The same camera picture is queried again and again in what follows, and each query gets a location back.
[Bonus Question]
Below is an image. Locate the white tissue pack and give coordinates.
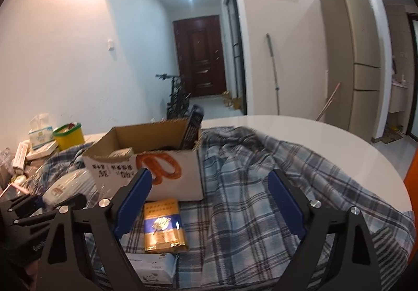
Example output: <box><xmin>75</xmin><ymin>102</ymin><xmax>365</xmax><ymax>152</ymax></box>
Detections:
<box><xmin>43</xmin><ymin>168</ymin><xmax>98</xmax><ymax>210</ymax></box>

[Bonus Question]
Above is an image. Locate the gold cigarette carton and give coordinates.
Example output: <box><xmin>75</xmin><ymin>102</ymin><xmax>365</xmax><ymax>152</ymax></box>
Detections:
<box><xmin>144</xmin><ymin>199</ymin><xmax>188</xmax><ymax>253</ymax></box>

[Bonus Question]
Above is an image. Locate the blue baby wipes pack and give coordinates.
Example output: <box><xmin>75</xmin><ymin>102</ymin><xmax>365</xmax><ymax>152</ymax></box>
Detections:
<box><xmin>126</xmin><ymin>253</ymin><xmax>178</xmax><ymax>285</ymax></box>

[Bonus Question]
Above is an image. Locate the dark blue cigarette carton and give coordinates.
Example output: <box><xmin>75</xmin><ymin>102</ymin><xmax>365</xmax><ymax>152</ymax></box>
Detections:
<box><xmin>180</xmin><ymin>105</ymin><xmax>204</xmax><ymax>150</ymax></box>

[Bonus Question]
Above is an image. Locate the small white box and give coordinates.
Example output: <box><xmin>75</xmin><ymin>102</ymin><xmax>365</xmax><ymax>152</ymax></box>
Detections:
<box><xmin>108</xmin><ymin>147</ymin><xmax>134</xmax><ymax>158</ymax></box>

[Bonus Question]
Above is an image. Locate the pink framed tablet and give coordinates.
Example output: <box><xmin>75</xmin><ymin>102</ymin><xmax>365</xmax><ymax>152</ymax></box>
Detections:
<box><xmin>0</xmin><ymin>183</ymin><xmax>29</xmax><ymax>202</ymax></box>

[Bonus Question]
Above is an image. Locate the flat white boxes stack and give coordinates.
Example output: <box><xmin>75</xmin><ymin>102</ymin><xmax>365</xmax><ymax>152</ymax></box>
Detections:
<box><xmin>12</xmin><ymin>140</ymin><xmax>58</xmax><ymax>171</ymax></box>

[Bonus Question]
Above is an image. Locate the cardboard box with pretzel print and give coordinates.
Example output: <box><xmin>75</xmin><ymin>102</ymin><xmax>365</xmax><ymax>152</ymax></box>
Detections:
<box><xmin>83</xmin><ymin>119</ymin><xmax>203</xmax><ymax>202</ymax></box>

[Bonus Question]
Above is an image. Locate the tissue box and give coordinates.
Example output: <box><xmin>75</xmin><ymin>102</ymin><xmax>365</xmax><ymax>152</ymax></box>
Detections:
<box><xmin>28</xmin><ymin>113</ymin><xmax>54</xmax><ymax>149</ymax></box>

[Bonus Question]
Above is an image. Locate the yellow bin with green rim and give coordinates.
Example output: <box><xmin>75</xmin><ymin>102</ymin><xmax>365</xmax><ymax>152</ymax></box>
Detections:
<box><xmin>53</xmin><ymin>122</ymin><xmax>85</xmax><ymax>151</ymax></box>

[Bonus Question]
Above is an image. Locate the orange chair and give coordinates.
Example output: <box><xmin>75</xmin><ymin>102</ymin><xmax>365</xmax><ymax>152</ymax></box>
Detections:
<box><xmin>404</xmin><ymin>150</ymin><xmax>418</xmax><ymax>214</ymax></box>

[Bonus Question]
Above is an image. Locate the black bicycle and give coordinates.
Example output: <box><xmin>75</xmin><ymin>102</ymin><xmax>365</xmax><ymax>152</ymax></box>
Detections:
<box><xmin>155</xmin><ymin>74</ymin><xmax>191</xmax><ymax>120</ymax></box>

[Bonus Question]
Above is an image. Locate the broom with red stick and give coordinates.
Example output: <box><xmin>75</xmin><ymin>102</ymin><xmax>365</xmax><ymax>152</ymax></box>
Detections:
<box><xmin>315</xmin><ymin>82</ymin><xmax>341</xmax><ymax>121</ymax></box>

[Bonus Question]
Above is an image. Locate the dark red entrance door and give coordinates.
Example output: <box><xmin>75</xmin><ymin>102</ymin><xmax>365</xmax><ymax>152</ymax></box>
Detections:
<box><xmin>173</xmin><ymin>15</ymin><xmax>226</xmax><ymax>98</ymax></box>

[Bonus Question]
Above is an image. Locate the gold refrigerator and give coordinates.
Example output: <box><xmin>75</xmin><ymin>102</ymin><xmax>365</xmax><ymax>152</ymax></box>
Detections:
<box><xmin>320</xmin><ymin>0</ymin><xmax>381</xmax><ymax>142</ymax></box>

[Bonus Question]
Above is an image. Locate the black framed glass door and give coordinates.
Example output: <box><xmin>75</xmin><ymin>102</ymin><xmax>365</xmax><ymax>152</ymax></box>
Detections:
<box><xmin>225</xmin><ymin>0</ymin><xmax>247</xmax><ymax>115</ymax></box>

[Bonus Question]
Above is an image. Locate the wall light switch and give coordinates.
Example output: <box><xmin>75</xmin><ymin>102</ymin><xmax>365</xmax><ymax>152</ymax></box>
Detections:
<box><xmin>108</xmin><ymin>40</ymin><xmax>115</xmax><ymax>51</ymax></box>

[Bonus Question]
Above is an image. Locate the mop with grey handle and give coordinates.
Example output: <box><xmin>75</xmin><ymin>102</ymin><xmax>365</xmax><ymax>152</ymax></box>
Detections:
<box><xmin>266</xmin><ymin>33</ymin><xmax>280</xmax><ymax>115</ymax></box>

